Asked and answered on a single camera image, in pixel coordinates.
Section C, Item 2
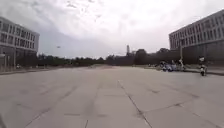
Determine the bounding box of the pale distant tower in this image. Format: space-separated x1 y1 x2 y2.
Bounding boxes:
125 44 131 57

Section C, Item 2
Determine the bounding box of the row of dark trees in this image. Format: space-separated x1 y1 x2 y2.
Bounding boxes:
14 48 183 67

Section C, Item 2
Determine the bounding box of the grey concrete slab plaza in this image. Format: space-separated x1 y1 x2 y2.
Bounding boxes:
0 65 224 128

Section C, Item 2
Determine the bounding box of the group of people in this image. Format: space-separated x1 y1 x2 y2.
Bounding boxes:
157 57 188 73

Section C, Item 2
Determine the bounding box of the person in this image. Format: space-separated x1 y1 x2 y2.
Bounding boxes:
198 55 207 68

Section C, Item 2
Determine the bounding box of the scooter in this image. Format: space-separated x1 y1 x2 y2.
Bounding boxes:
199 64 208 77

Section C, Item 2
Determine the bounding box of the long grey multi-storey building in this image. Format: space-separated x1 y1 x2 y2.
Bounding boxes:
168 9 224 66

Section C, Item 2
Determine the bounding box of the grey building with window rows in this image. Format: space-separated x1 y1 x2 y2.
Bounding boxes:
0 16 41 69

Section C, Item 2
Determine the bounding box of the dark kerb strip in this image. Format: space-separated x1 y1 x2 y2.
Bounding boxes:
184 68 224 77

